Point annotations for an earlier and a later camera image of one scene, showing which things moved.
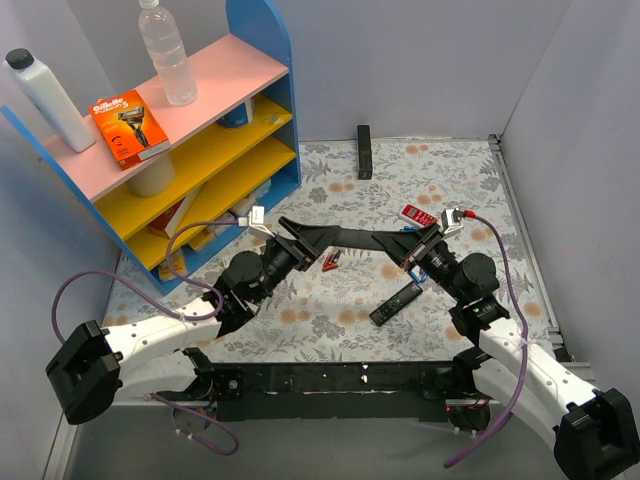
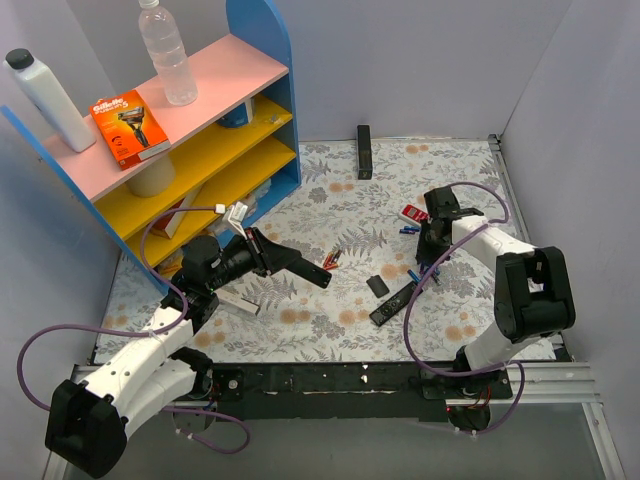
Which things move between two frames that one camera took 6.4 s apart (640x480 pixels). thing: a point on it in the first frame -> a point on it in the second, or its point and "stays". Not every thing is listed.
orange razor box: x=130 y=129 stays
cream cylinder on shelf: x=154 y=180 stays
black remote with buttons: x=385 y=312 stays
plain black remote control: x=360 y=238 -> x=310 y=272
